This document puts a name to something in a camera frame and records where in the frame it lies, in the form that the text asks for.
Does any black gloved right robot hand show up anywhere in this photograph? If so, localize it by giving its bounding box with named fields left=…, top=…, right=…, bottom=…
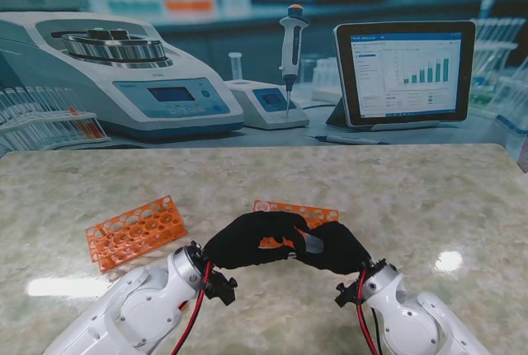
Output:
left=288, top=220, right=373, bottom=276

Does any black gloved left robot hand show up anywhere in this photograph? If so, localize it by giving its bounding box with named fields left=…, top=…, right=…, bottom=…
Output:
left=202, top=211, right=311, bottom=272

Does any orange test tube rack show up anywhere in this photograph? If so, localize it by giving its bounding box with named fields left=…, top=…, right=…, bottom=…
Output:
left=85, top=195, right=189, bottom=275
left=252, top=199, right=341, bottom=249

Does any printed laboratory backdrop poster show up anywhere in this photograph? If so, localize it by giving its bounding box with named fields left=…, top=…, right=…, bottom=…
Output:
left=0, top=0, right=528, bottom=153

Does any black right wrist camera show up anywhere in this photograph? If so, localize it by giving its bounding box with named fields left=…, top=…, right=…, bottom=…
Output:
left=334, top=282, right=365, bottom=310

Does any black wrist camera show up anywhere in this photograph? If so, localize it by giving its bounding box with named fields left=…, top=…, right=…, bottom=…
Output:
left=203, top=273, right=239, bottom=307
left=334, top=282, right=365, bottom=310

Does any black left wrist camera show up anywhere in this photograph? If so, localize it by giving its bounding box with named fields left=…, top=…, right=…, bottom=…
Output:
left=203, top=273, right=239, bottom=307

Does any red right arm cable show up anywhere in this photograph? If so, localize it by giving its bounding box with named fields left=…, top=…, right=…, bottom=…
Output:
left=356, top=269, right=381, bottom=355

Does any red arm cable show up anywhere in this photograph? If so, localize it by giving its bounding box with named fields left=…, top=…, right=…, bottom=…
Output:
left=170, top=261, right=213, bottom=355
left=356, top=269, right=381, bottom=355

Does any red left arm cable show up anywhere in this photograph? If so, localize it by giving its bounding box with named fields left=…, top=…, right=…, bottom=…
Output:
left=170, top=261, right=213, bottom=355

